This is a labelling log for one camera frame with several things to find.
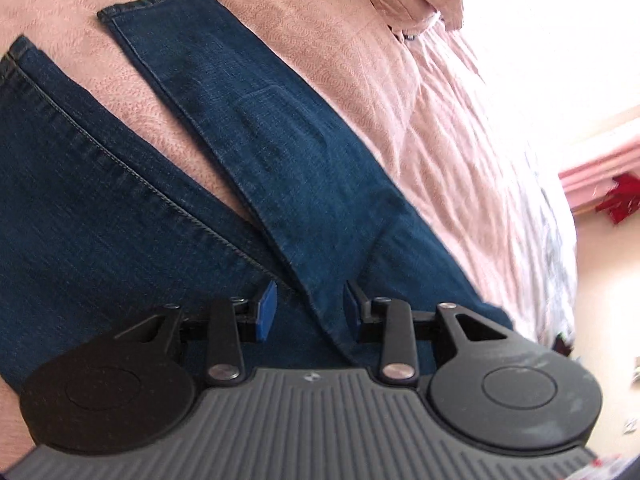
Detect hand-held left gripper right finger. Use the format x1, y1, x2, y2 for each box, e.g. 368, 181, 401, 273
343, 279, 515, 387

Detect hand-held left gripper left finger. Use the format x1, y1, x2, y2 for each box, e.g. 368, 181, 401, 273
116, 279, 279, 385

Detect blue denim jeans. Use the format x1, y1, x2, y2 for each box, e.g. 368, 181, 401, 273
0, 0, 517, 387

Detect pink grey striped bedspread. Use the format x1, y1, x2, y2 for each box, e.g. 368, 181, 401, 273
0, 0, 581, 347

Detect pink patterned curtain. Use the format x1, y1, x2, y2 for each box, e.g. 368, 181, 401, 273
556, 156, 640, 213

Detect red garment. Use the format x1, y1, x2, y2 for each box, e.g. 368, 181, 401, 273
594, 174, 640, 227

